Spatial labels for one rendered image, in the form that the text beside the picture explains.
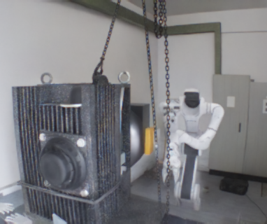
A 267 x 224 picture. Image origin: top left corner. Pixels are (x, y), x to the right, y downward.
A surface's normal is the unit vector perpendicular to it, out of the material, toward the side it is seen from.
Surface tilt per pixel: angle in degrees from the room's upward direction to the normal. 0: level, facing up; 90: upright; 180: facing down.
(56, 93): 90
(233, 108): 90
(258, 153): 90
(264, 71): 90
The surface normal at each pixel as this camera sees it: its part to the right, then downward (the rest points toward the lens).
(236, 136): -0.52, 0.11
